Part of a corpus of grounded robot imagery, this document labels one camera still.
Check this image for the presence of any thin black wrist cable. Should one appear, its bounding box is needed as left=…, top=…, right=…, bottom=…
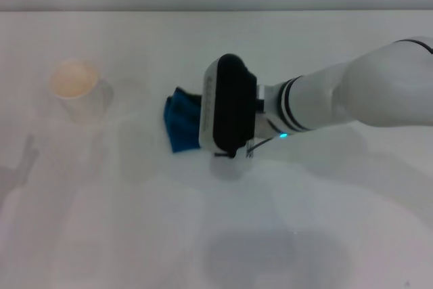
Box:
left=246, top=134, right=284, bottom=160

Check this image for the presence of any blue rag with black trim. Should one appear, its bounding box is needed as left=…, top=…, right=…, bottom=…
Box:
left=163, top=87, right=205, bottom=154

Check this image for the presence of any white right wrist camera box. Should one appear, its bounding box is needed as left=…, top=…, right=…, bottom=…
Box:
left=199, top=53, right=258, bottom=160

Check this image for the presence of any white paper cup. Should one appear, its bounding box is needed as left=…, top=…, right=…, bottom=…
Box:
left=48, top=58, right=115, bottom=123

